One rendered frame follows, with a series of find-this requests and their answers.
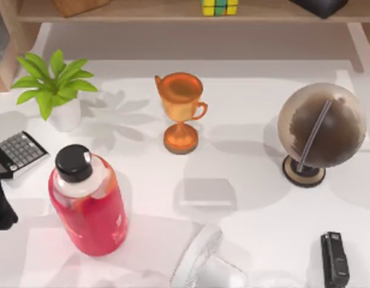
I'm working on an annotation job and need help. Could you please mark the bronze trophy cup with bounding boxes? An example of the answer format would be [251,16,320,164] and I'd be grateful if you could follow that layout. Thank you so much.
[154,72,209,156]

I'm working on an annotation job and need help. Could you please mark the red bottle with black cap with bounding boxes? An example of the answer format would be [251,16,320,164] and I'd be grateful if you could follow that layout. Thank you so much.
[47,144,129,257]

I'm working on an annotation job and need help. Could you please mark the grey calculator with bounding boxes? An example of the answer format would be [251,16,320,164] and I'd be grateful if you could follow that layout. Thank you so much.
[0,130,50,180]

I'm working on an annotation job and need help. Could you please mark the green plant in white pot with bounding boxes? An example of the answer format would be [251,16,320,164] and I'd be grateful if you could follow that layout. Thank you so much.
[11,49,99,132]

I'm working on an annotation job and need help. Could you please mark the coloured puzzle cube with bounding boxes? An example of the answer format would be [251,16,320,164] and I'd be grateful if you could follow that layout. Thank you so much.
[201,0,239,17]

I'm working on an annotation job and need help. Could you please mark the wooden box on shelf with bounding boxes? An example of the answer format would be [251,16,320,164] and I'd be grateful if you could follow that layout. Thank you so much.
[52,0,110,18]

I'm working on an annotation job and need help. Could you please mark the black object on shelf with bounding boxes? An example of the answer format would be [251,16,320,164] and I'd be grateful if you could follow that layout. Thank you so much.
[288,0,350,20]

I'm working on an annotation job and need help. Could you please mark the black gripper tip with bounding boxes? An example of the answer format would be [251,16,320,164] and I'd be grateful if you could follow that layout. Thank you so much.
[0,152,19,231]

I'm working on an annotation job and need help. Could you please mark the wooden shelf unit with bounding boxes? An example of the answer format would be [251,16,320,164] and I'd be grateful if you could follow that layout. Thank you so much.
[0,0,370,92]

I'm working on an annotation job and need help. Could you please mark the brown globe on stand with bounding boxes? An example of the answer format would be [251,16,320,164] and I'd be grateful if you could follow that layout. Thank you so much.
[277,82,367,188]

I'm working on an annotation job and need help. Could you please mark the black stapler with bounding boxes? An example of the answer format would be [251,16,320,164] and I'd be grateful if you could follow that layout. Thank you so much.
[320,231,351,288]

